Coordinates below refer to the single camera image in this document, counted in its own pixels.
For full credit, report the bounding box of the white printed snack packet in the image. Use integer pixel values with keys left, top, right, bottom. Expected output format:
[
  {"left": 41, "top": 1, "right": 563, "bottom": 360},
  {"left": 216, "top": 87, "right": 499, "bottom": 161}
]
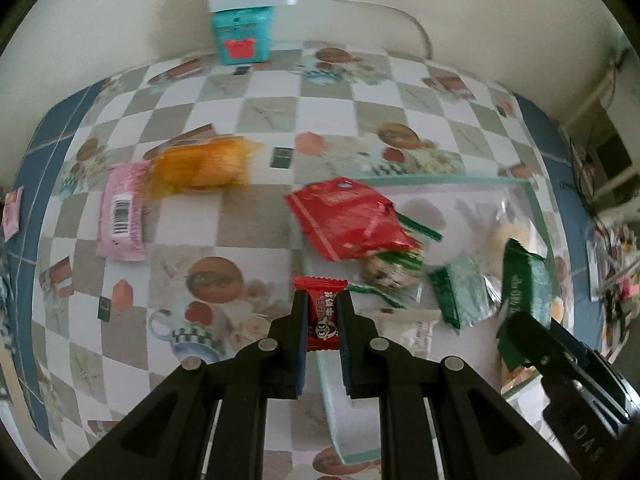
[{"left": 368, "top": 309, "right": 442, "bottom": 359}]

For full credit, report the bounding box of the small red candy packet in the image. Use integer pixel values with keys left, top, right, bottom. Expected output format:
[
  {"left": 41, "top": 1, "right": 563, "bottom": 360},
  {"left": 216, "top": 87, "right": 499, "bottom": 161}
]
[{"left": 294, "top": 276, "right": 348, "bottom": 352}]

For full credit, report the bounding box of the pink snack packet with barcode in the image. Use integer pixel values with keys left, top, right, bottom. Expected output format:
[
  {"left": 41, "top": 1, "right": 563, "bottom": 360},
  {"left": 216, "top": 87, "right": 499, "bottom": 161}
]
[{"left": 96, "top": 160, "right": 151, "bottom": 262}]

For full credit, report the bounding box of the clear bag with cream bun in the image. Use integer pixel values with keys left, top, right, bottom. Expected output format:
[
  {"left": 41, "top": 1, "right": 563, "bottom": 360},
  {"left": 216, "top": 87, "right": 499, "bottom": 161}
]
[{"left": 477, "top": 200, "right": 548, "bottom": 280}]

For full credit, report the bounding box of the large red snack bag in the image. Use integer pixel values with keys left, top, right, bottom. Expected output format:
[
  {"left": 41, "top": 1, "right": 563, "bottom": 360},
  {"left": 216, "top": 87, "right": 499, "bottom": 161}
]
[{"left": 285, "top": 177, "right": 419, "bottom": 262}]

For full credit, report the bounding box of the orange snack packet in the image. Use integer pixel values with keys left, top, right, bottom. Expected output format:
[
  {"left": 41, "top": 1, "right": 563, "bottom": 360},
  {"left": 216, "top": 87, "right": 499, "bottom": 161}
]
[{"left": 145, "top": 136, "right": 262, "bottom": 200}]

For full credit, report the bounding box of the dark green snack box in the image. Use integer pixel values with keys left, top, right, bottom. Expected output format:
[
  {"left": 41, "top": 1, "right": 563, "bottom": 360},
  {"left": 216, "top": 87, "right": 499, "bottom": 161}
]
[{"left": 496, "top": 238, "right": 553, "bottom": 372}]

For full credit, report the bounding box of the small cream pastry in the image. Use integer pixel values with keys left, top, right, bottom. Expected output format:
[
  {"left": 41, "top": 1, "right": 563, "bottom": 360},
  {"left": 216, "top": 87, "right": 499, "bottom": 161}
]
[{"left": 550, "top": 297, "right": 565, "bottom": 323}]

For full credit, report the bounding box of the white tray with teal rim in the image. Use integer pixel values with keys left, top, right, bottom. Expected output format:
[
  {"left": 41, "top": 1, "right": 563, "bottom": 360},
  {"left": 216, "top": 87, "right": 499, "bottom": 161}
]
[{"left": 317, "top": 176, "right": 573, "bottom": 463}]

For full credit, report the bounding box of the small green snack packet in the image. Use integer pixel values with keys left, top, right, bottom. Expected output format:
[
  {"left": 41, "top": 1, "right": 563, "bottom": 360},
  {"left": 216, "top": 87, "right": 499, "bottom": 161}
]
[{"left": 427, "top": 255, "right": 499, "bottom": 333}]

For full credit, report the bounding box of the round cookie green wrapper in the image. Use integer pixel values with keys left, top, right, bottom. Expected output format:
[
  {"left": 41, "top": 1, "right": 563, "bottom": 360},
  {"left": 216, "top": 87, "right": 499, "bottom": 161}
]
[{"left": 347, "top": 212, "right": 442, "bottom": 309}]

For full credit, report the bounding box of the checkered printed tablecloth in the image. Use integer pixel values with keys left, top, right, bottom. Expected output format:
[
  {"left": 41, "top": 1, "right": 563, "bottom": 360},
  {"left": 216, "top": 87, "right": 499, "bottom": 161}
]
[{"left": 8, "top": 41, "right": 602, "bottom": 474}]

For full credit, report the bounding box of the small pink packet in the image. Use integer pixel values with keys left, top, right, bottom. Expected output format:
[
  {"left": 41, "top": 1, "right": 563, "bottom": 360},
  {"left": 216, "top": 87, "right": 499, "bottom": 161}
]
[{"left": 2, "top": 186, "right": 24, "bottom": 240}]

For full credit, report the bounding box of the teal toy box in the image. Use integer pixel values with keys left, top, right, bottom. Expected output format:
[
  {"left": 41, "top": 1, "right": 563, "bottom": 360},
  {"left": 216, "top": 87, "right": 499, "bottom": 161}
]
[{"left": 212, "top": 6, "right": 274, "bottom": 65}]

